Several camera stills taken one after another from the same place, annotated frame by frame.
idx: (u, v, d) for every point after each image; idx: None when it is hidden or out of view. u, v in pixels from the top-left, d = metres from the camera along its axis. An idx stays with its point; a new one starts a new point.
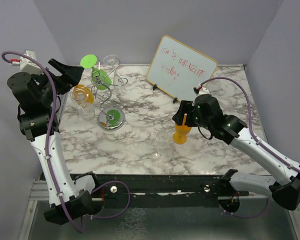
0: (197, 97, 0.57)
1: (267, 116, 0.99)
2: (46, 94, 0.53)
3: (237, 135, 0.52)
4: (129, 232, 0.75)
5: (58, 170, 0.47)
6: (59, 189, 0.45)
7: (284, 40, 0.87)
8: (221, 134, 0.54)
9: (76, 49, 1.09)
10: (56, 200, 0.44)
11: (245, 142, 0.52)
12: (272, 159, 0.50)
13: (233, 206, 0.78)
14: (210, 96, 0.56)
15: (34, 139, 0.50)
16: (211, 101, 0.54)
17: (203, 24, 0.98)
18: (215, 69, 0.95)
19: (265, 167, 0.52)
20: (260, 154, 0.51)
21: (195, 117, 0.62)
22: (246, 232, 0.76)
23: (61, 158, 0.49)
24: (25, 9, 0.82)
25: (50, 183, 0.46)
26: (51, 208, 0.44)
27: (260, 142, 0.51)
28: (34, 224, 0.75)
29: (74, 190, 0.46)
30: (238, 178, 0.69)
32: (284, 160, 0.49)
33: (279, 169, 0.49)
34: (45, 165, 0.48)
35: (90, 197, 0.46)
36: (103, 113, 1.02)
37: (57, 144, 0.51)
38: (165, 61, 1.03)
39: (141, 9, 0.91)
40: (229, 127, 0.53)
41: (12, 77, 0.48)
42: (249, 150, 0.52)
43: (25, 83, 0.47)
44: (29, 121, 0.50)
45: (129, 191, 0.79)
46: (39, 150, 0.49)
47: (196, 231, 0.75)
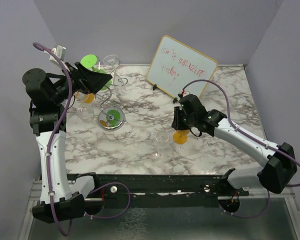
0: (181, 97, 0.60)
1: (267, 116, 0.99)
2: (60, 92, 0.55)
3: (217, 124, 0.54)
4: (129, 232, 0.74)
5: (55, 169, 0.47)
6: (52, 189, 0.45)
7: (284, 39, 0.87)
8: (204, 127, 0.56)
9: (76, 49, 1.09)
10: (46, 199, 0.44)
11: (224, 130, 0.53)
12: (250, 142, 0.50)
13: (233, 206, 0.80)
14: (191, 94, 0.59)
15: (39, 134, 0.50)
16: (192, 98, 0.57)
17: (203, 24, 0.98)
18: (215, 69, 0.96)
19: (247, 151, 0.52)
20: (239, 140, 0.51)
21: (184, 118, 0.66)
22: (247, 233, 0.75)
23: (61, 158, 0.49)
24: (25, 9, 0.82)
25: (44, 180, 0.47)
26: (40, 206, 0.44)
27: (238, 128, 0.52)
28: (34, 224, 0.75)
29: (66, 192, 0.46)
30: (235, 175, 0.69)
32: (261, 141, 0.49)
33: (257, 150, 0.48)
34: (44, 162, 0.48)
35: (79, 202, 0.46)
36: (103, 113, 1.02)
37: (60, 142, 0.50)
38: (165, 61, 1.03)
39: (141, 9, 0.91)
40: (210, 120, 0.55)
41: (28, 73, 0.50)
42: (229, 137, 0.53)
43: (39, 82, 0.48)
44: (38, 117, 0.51)
45: (129, 192, 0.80)
46: (41, 146, 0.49)
47: (196, 231, 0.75)
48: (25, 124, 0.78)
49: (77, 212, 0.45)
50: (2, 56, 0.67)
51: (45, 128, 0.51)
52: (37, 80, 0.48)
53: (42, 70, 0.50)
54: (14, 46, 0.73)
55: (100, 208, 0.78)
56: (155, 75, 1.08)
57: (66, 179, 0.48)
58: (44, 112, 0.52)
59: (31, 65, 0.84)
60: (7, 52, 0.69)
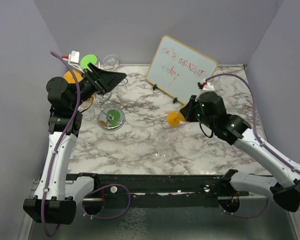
0: (201, 95, 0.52)
1: (267, 116, 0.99)
2: None
3: (242, 136, 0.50)
4: (129, 232, 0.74)
5: (56, 167, 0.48)
6: (47, 185, 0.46)
7: (284, 39, 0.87)
8: (225, 134, 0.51)
9: (76, 49, 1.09)
10: (39, 194, 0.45)
11: (248, 143, 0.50)
12: (276, 161, 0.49)
13: (233, 206, 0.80)
14: (215, 94, 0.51)
15: (53, 132, 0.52)
16: (217, 99, 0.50)
17: (202, 24, 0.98)
18: (215, 69, 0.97)
19: (267, 167, 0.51)
20: (264, 156, 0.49)
21: (197, 113, 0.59)
22: (247, 232, 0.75)
23: (64, 159, 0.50)
24: (25, 9, 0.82)
25: (44, 175, 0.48)
26: (32, 199, 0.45)
27: (264, 144, 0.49)
28: (34, 224, 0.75)
29: (59, 192, 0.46)
30: (238, 179, 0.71)
32: (288, 163, 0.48)
33: (283, 172, 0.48)
34: (48, 158, 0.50)
35: (68, 207, 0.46)
36: (103, 113, 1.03)
37: (69, 143, 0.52)
38: (165, 61, 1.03)
39: (141, 9, 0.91)
40: (232, 128, 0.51)
41: (52, 81, 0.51)
42: (252, 151, 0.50)
43: (60, 92, 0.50)
44: (57, 118, 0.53)
45: (129, 191, 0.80)
46: (50, 143, 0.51)
47: (196, 231, 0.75)
48: (25, 125, 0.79)
49: (64, 217, 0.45)
50: (2, 56, 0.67)
51: (60, 129, 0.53)
52: (58, 89, 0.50)
53: (65, 79, 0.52)
54: (13, 46, 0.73)
55: (100, 208, 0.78)
56: (155, 75, 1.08)
57: (63, 180, 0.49)
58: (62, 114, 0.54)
59: (32, 65, 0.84)
60: (7, 52, 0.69)
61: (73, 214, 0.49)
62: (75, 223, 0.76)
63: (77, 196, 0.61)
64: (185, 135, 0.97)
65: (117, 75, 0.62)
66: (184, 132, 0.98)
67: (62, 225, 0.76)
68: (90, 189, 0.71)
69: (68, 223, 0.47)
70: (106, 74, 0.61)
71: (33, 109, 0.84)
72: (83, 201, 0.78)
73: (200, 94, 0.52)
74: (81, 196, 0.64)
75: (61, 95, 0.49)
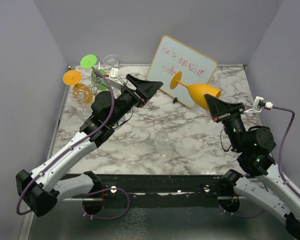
0: (260, 134, 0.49)
1: (267, 116, 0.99)
2: (120, 109, 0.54)
3: (266, 172, 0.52)
4: (129, 232, 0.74)
5: (61, 161, 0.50)
6: (45, 171, 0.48)
7: (284, 39, 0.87)
8: (249, 169, 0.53)
9: (75, 49, 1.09)
10: (33, 174, 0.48)
11: (272, 180, 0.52)
12: (296, 199, 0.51)
13: (233, 206, 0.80)
14: (271, 137, 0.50)
15: (81, 132, 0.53)
16: (271, 147, 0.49)
17: (202, 24, 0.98)
18: (215, 69, 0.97)
19: (285, 202, 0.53)
20: (285, 193, 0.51)
21: (234, 128, 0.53)
22: (247, 233, 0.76)
23: (74, 158, 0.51)
24: (25, 8, 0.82)
25: (49, 160, 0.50)
26: (27, 173, 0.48)
27: (287, 182, 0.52)
28: (34, 223, 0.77)
29: (48, 183, 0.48)
30: (245, 188, 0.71)
32: None
33: None
34: (64, 148, 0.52)
35: (46, 201, 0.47)
36: None
37: (85, 148, 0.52)
38: (165, 61, 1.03)
39: (142, 8, 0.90)
40: (258, 163, 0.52)
41: (102, 94, 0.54)
42: (274, 187, 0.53)
43: (102, 106, 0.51)
44: (91, 123, 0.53)
45: (126, 191, 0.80)
46: (73, 138, 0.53)
47: (195, 231, 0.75)
48: (25, 125, 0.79)
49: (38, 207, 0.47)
50: (2, 56, 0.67)
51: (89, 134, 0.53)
52: (102, 103, 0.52)
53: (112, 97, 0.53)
54: (14, 46, 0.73)
55: (100, 208, 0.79)
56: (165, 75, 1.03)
57: (60, 175, 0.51)
58: (98, 121, 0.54)
59: (32, 65, 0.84)
60: (7, 53, 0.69)
61: (48, 209, 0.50)
62: (75, 223, 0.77)
63: (68, 192, 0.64)
64: (185, 135, 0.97)
65: (156, 83, 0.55)
66: (184, 132, 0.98)
67: (62, 226, 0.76)
68: (85, 190, 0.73)
69: (38, 215, 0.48)
70: (145, 82, 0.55)
71: (33, 110, 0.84)
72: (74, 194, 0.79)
73: (259, 131, 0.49)
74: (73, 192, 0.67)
75: (103, 109, 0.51)
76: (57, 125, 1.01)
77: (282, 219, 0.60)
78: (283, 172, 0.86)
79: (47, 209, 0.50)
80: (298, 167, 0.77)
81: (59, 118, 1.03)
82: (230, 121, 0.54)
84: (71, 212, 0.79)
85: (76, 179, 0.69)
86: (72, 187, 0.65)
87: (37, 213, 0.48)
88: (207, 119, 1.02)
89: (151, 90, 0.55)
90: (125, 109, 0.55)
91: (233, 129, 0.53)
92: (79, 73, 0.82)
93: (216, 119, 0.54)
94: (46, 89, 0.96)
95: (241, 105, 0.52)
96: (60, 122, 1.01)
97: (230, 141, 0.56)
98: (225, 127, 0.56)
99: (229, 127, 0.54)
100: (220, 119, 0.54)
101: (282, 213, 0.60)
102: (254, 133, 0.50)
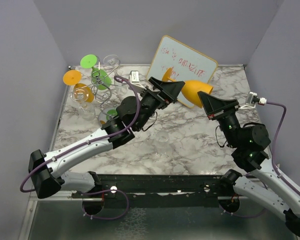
0: (256, 132, 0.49)
1: (267, 116, 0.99)
2: (145, 113, 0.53)
3: (260, 167, 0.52)
4: (129, 232, 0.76)
5: (75, 153, 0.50)
6: (58, 157, 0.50)
7: (284, 39, 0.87)
8: (243, 164, 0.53)
9: (76, 49, 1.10)
10: (47, 156, 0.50)
11: (266, 174, 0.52)
12: (292, 193, 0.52)
13: (233, 206, 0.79)
14: (265, 133, 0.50)
15: (102, 129, 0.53)
16: (266, 144, 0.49)
17: (202, 24, 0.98)
18: (215, 69, 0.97)
19: (281, 196, 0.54)
20: (280, 187, 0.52)
21: (229, 125, 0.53)
22: (247, 232, 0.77)
23: (88, 153, 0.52)
24: (25, 8, 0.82)
25: (65, 148, 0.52)
26: (41, 155, 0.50)
27: (281, 176, 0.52)
28: (34, 222, 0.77)
29: (57, 170, 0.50)
30: (243, 187, 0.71)
32: None
33: (299, 204, 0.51)
34: (82, 140, 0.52)
35: (51, 186, 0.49)
36: (103, 113, 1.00)
37: (102, 146, 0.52)
38: (165, 61, 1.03)
39: (142, 8, 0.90)
40: (251, 158, 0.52)
41: (130, 99, 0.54)
42: (269, 181, 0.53)
43: (127, 112, 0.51)
44: (114, 123, 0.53)
45: (124, 191, 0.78)
46: (92, 133, 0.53)
47: (196, 231, 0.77)
48: (26, 125, 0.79)
49: (43, 189, 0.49)
50: (3, 57, 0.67)
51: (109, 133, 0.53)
52: (127, 109, 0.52)
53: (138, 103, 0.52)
54: (14, 46, 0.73)
55: (100, 208, 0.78)
56: None
57: (70, 165, 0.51)
58: (121, 124, 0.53)
59: (32, 65, 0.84)
60: (7, 53, 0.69)
61: (50, 194, 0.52)
62: (76, 223, 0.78)
63: (72, 184, 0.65)
64: (185, 135, 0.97)
65: (178, 84, 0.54)
66: (184, 132, 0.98)
67: (61, 226, 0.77)
68: (84, 189, 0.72)
69: (39, 197, 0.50)
70: (167, 83, 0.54)
71: (33, 110, 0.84)
72: (73, 193, 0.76)
73: (254, 128, 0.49)
74: (74, 187, 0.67)
75: (126, 114, 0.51)
76: (57, 125, 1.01)
77: (281, 216, 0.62)
78: (283, 171, 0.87)
79: (49, 194, 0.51)
80: (298, 166, 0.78)
81: (59, 118, 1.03)
82: (225, 118, 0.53)
84: (72, 212, 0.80)
85: (80, 175, 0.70)
86: (75, 181, 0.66)
87: (41, 195, 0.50)
88: (207, 119, 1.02)
89: (174, 91, 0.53)
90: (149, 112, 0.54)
91: (228, 126, 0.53)
92: (79, 73, 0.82)
93: (211, 117, 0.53)
94: (46, 90, 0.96)
95: (235, 101, 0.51)
96: (60, 122, 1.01)
97: (226, 137, 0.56)
98: (221, 125, 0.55)
99: (224, 124, 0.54)
100: (216, 117, 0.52)
101: (282, 209, 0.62)
102: (249, 130, 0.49)
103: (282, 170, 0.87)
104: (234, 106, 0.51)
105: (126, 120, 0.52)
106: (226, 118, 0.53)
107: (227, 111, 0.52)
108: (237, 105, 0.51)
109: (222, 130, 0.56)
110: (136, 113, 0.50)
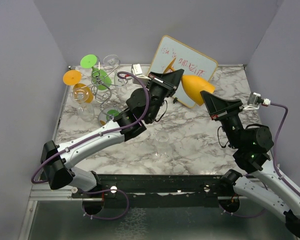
0: (260, 134, 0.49)
1: (267, 116, 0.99)
2: (156, 103, 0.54)
3: (262, 168, 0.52)
4: (129, 232, 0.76)
5: (87, 144, 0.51)
6: (71, 148, 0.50)
7: (284, 39, 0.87)
8: (245, 165, 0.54)
9: (75, 49, 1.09)
10: (60, 147, 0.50)
11: (267, 175, 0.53)
12: (292, 194, 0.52)
13: (233, 206, 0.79)
14: (269, 136, 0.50)
15: (114, 121, 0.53)
16: (269, 146, 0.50)
17: (202, 24, 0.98)
18: (215, 69, 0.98)
19: (282, 197, 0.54)
20: (281, 188, 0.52)
21: (232, 125, 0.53)
22: (247, 232, 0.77)
23: (100, 144, 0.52)
24: (25, 9, 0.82)
25: (77, 139, 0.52)
26: (54, 146, 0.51)
27: (283, 177, 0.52)
28: (34, 223, 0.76)
29: (70, 161, 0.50)
30: (243, 187, 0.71)
32: None
33: None
34: (94, 132, 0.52)
35: (63, 177, 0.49)
36: (103, 113, 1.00)
37: (114, 138, 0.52)
38: (165, 61, 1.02)
39: (142, 8, 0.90)
40: (253, 160, 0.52)
41: (140, 91, 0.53)
42: (270, 182, 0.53)
43: (137, 104, 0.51)
44: (125, 116, 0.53)
45: (124, 191, 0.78)
46: (105, 125, 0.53)
47: (196, 231, 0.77)
48: (26, 125, 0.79)
49: (56, 180, 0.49)
50: (3, 57, 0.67)
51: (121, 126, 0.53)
52: (137, 102, 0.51)
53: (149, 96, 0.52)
54: (14, 46, 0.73)
55: (100, 208, 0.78)
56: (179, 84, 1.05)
57: (82, 156, 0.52)
58: (132, 116, 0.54)
59: (32, 65, 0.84)
60: (7, 53, 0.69)
61: (62, 185, 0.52)
62: (75, 223, 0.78)
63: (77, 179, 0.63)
64: (185, 135, 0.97)
65: (178, 71, 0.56)
66: (184, 132, 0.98)
67: (63, 226, 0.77)
68: (85, 188, 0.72)
69: (51, 188, 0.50)
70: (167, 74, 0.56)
71: (33, 110, 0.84)
72: (73, 193, 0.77)
73: (258, 130, 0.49)
74: (77, 184, 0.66)
75: (136, 107, 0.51)
76: (57, 125, 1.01)
77: (282, 216, 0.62)
78: (283, 171, 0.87)
79: (61, 185, 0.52)
80: (298, 166, 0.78)
81: (59, 118, 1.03)
82: (229, 119, 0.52)
84: (72, 212, 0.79)
85: (85, 172, 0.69)
86: (81, 178, 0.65)
87: (54, 185, 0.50)
88: (207, 119, 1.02)
89: (175, 79, 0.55)
90: (159, 102, 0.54)
91: (231, 127, 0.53)
92: (79, 73, 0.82)
93: (215, 118, 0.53)
94: (46, 89, 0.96)
95: (239, 102, 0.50)
96: (60, 122, 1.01)
97: (228, 138, 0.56)
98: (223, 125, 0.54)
99: (227, 125, 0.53)
100: (219, 118, 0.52)
101: (282, 210, 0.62)
102: (253, 131, 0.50)
103: (282, 170, 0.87)
104: (238, 107, 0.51)
105: (137, 113, 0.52)
106: (230, 118, 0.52)
107: (230, 111, 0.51)
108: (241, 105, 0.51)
109: (224, 130, 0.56)
110: (146, 106, 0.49)
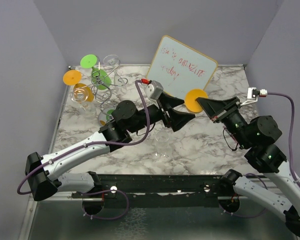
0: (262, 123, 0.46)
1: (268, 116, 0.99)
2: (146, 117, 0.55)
3: (277, 170, 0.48)
4: (129, 232, 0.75)
5: (70, 156, 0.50)
6: (54, 161, 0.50)
7: (284, 40, 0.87)
8: (259, 164, 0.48)
9: (75, 49, 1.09)
10: (44, 159, 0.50)
11: (282, 178, 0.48)
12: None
13: (233, 206, 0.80)
14: (274, 125, 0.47)
15: (99, 132, 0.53)
16: (276, 135, 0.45)
17: (202, 24, 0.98)
18: (215, 69, 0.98)
19: (291, 200, 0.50)
20: (294, 193, 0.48)
21: (236, 123, 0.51)
22: (247, 233, 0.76)
23: (85, 156, 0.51)
24: (24, 9, 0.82)
25: (62, 150, 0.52)
26: (38, 158, 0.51)
27: (298, 181, 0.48)
28: (34, 223, 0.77)
29: (55, 173, 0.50)
30: (245, 187, 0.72)
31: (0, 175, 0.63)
32: None
33: None
34: (78, 144, 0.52)
35: (46, 189, 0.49)
36: (103, 113, 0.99)
37: (99, 150, 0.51)
38: (165, 62, 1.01)
39: (141, 8, 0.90)
40: (269, 160, 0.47)
41: (125, 103, 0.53)
42: (284, 186, 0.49)
43: (122, 116, 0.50)
44: (111, 126, 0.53)
45: (124, 191, 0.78)
46: (89, 137, 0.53)
47: (196, 231, 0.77)
48: (25, 125, 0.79)
49: (38, 192, 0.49)
50: (2, 56, 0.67)
51: (107, 137, 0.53)
52: (122, 114, 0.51)
53: (134, 109, 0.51)
54: (14, 46, 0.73)
55: (100, 208, 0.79)
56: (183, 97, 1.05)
57: (68, 168, 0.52)
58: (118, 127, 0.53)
59: (32, 65, 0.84)
60: (7, 53, 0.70)
61: (46, 196, 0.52)
62: (75, 223, 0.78)
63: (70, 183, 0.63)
64: (185, 136, 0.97)
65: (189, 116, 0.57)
66: (184, 132, 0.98)
67: (62, 226, 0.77)
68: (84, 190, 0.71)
69: (36, 199, 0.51)
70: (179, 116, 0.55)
71: (33, 110, 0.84)
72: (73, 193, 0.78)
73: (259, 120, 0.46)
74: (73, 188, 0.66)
75: (121, 118, 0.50)
76: (57, 125, 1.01)
77: (282, 216, 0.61)
78: None
79: (45, 196, 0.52)
80: None
81: (59, 118, 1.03)
82: (229, 117, 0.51)
84: (71, 212, 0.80)
85: (79, 176, 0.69)
86: (73, 182, 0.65)
87: (37, 196, 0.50)
88: (206, 119, 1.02)
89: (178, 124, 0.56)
90: None
91: (235, 125, 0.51)
92: (79, 73, 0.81)
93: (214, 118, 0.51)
94: (46, 90, 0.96)
95: (235, 99, 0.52)
96: (60, 122, 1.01)
97: (235, 138, 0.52)
98: (227, 124, 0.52)
99: (229, 124, 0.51)
100: (220, 118, 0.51)
101: (282, 209, 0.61)
102: (255, 122, 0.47)
103: None
104: (235, 103, 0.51)
105: (122, 125, 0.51)
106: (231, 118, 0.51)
107: (231, 110, 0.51)
108: (238, 101, 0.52)
109: (229, 132, 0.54)
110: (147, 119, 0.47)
